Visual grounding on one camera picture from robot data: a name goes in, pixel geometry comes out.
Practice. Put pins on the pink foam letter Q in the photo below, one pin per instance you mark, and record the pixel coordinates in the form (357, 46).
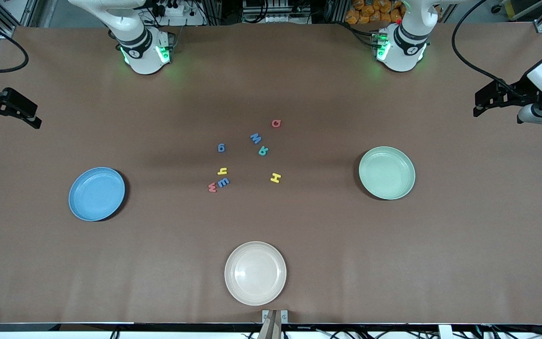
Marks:
(278, 125)

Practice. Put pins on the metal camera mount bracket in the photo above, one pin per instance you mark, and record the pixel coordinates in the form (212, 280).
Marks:
(274, 325)

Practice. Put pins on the grey equipment rack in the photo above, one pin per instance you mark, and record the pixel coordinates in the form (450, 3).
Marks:
(275, 9)

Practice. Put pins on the yellow foam letter H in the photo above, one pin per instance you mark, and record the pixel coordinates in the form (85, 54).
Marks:
(275, 177)
(224, 172)

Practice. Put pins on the orange bags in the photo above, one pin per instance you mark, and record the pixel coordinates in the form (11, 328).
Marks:
(370, 13)

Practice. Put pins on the red foam letter w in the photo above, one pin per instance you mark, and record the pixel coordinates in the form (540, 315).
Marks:
(212, 188)

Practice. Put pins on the white power strip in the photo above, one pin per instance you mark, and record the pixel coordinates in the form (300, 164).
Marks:
(177, 10)

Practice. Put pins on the blue foam letter E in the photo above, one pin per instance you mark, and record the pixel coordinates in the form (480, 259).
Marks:
(223, 182)

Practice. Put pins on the beige plate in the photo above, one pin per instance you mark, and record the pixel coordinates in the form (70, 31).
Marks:
(255, 273)

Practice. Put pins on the teal foam letter R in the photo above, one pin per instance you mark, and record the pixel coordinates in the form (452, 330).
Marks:
(262, 151)

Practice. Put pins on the blue foam letter M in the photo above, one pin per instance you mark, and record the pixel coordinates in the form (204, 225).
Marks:
(255, 138)

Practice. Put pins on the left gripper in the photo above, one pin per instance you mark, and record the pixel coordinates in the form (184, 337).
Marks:
(521, 90)

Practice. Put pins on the green plate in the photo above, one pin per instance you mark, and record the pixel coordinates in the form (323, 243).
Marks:
(386, 173)

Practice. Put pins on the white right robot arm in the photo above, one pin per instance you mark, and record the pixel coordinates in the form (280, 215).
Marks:
(141, 56)

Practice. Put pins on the blue plate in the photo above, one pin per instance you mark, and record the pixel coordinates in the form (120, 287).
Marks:
(97, 194)

